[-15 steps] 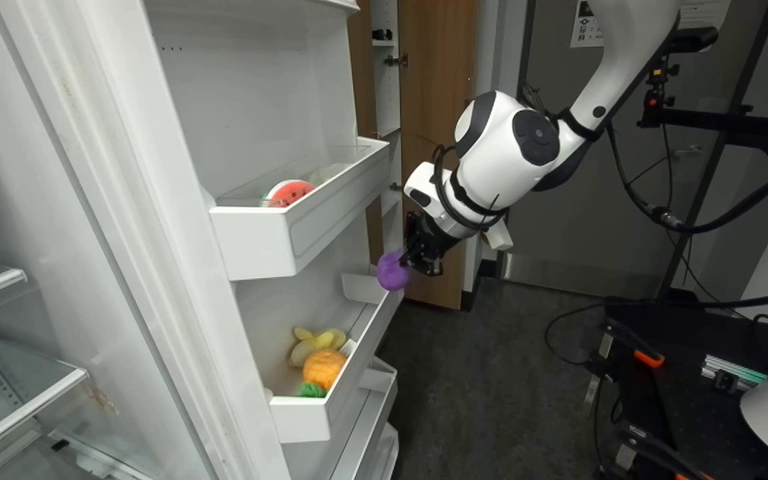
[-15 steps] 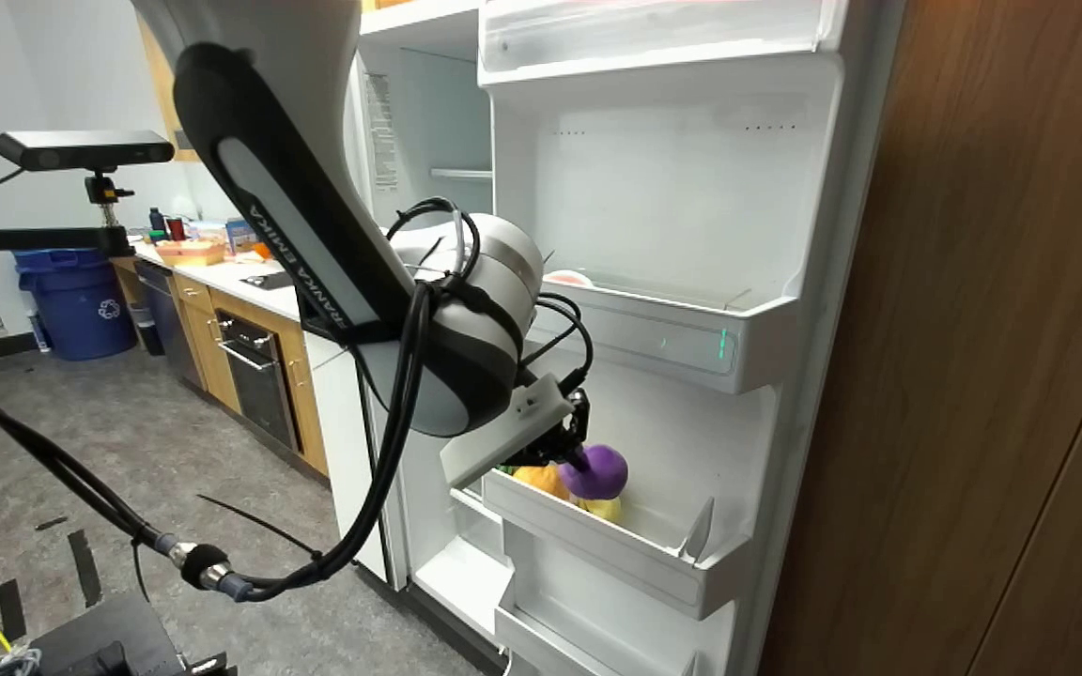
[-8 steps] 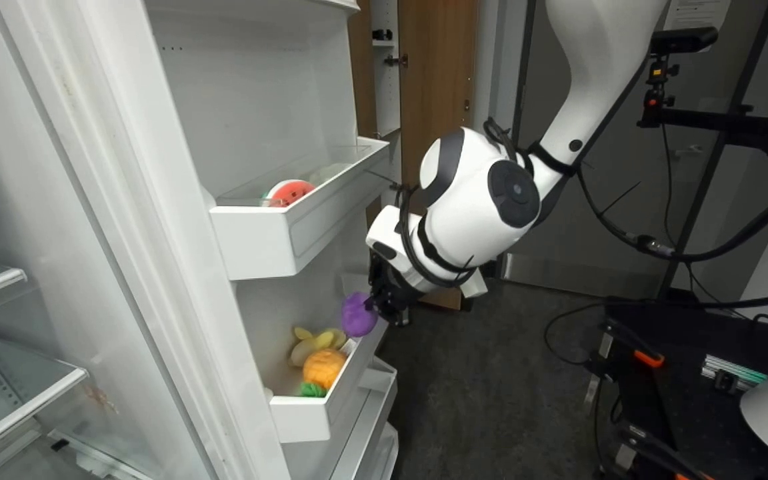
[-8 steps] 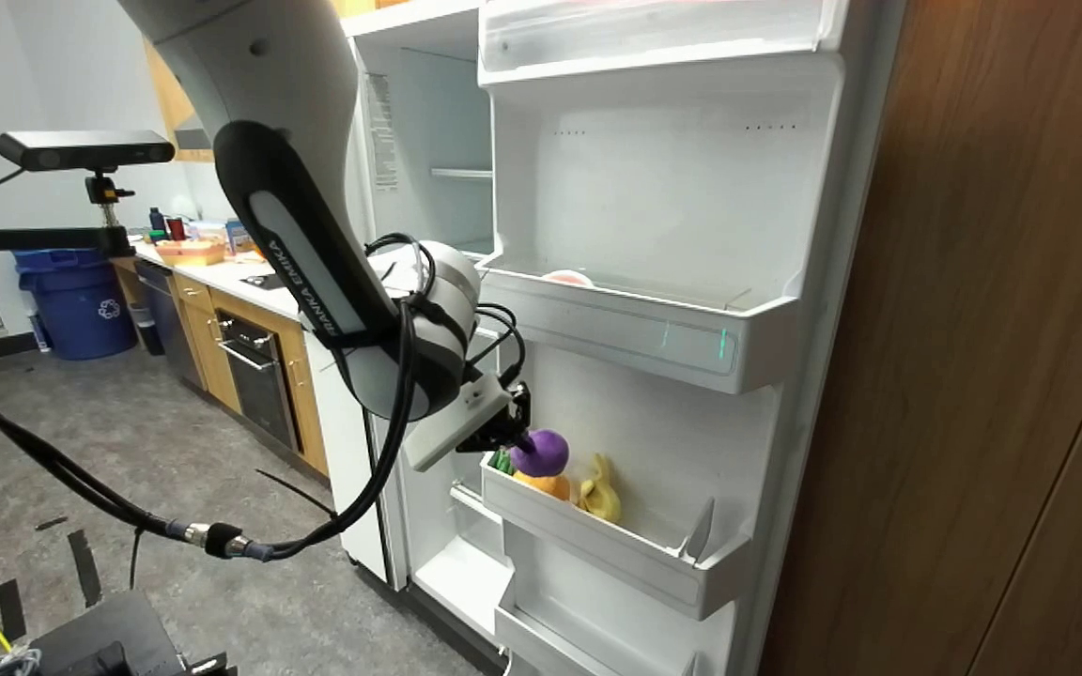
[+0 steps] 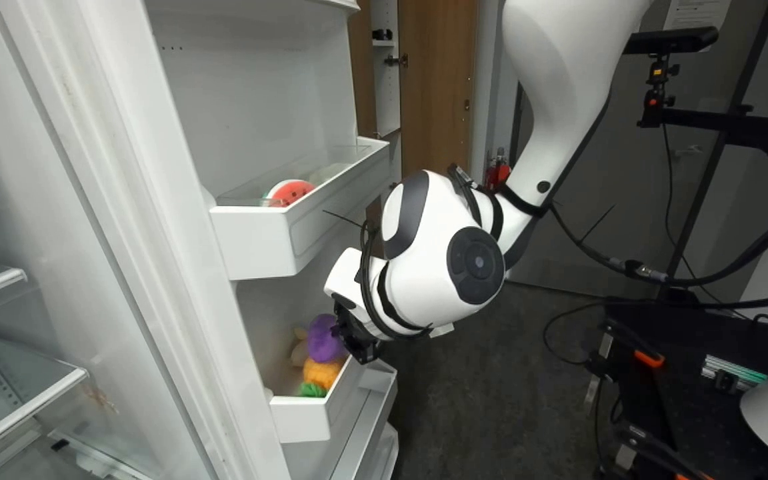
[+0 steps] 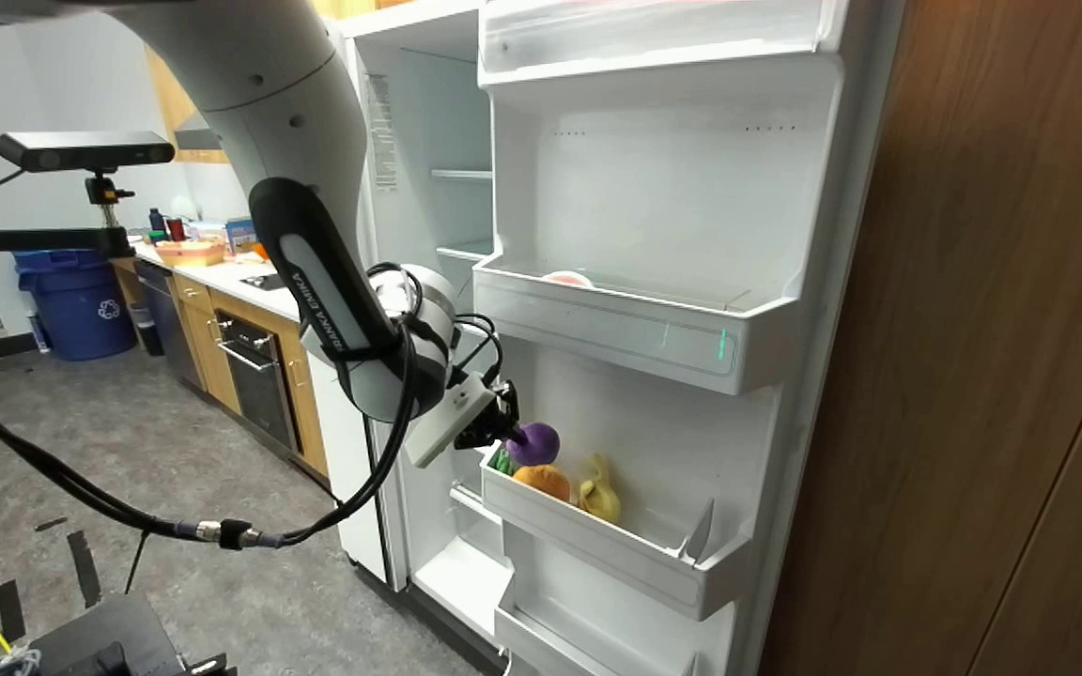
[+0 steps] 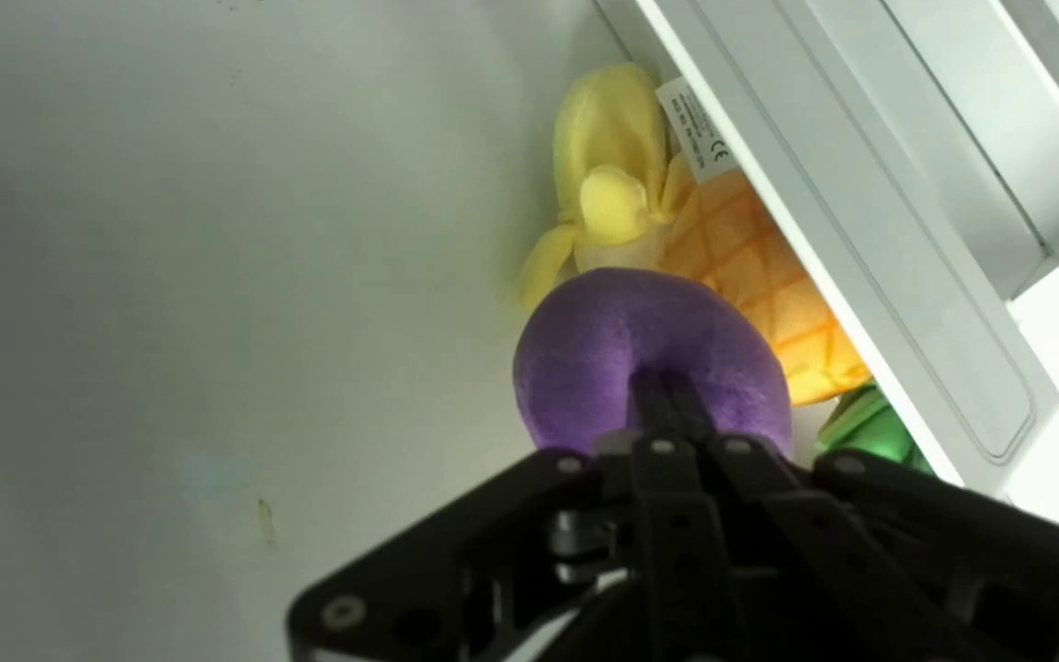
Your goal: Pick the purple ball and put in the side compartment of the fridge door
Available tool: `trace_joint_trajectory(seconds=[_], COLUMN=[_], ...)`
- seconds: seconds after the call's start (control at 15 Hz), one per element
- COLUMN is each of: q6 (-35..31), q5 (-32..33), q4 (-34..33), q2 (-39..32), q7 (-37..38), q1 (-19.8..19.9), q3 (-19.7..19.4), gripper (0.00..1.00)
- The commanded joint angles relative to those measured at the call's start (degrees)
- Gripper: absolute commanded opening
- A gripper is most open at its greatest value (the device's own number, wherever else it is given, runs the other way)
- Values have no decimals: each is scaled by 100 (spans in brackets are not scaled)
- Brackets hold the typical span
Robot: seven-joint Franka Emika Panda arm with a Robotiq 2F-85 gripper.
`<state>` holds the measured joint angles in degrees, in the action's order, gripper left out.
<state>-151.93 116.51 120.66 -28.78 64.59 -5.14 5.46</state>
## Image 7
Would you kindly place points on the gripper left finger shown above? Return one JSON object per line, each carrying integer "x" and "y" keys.
{"x": 667, "y": 515}

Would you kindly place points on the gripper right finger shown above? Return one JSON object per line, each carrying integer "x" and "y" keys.
{"x": 906, "y": 533}

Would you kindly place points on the purple plush ball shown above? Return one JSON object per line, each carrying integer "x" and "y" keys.
{"x": 585, "y": 359}

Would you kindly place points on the white fridge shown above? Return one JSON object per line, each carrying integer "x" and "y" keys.
{"x": 217, "y": 276}

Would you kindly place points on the orange plush pineapple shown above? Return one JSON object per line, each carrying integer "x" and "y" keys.
{"x": 768, "y": 276}

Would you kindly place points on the yellow plush banana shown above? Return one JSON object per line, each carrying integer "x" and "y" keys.
{"x": 608, "y": 138}

